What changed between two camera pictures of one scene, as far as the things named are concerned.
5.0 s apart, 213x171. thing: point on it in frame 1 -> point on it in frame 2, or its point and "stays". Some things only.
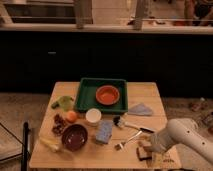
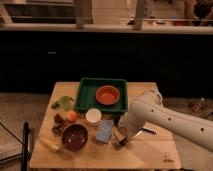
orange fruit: (71, 116) stays
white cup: (93, 116) stays
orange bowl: (107, 94) stays
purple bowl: (74, 137) stays
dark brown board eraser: (143, 154) -> (119, 135)
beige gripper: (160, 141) -> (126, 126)
